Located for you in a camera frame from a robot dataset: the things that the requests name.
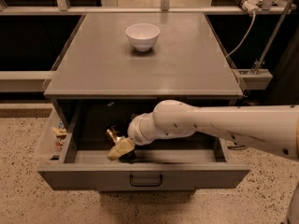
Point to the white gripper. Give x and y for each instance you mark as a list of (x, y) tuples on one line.
[(135, 132)]

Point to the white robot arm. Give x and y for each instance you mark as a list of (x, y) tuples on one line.
[(273, 129)]

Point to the grey open top drawer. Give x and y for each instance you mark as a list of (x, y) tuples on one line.
[(197, 162)]

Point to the small snack packets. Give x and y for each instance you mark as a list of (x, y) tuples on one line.
[(60, 133)]

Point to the clear plastic side bin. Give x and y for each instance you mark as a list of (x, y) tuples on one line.
[(46, 148)]

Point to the grey metal cabinet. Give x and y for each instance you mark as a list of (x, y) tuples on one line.
[(100, 63)]

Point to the white ceramic bowl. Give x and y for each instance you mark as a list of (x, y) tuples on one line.
[(142, 36)]

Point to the black drawer handle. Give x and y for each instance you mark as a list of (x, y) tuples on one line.
[(146, 180)]

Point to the grey metal rail shelf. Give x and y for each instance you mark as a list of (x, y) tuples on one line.
[(25, 81)]

